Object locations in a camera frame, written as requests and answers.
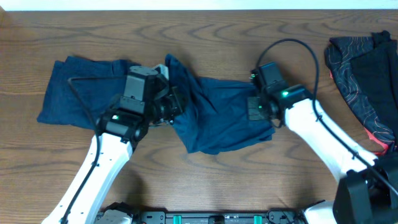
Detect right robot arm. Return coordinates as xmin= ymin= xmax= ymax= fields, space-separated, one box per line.
xmin=248 ymin=63 xmax=397 ymax=223

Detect black patterned garment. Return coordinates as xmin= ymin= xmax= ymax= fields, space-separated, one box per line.
xmin=324 ymin=30 xmax=397 ymax=155

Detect folded navy blue shorts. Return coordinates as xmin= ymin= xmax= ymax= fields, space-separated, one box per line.
xmin=37 ymin=56 xmax=137 ymax=129

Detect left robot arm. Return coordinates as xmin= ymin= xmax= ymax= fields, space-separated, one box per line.
xmin=43 ymin=64 xmax=185 ymax=223

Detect navy blue denim shorts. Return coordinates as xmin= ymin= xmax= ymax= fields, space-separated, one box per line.
xmin=165 ymin=54 xmax=275 ymax=155

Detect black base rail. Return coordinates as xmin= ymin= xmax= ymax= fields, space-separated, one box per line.
xmin=94 ymin=210 xmax=306 ymax=224

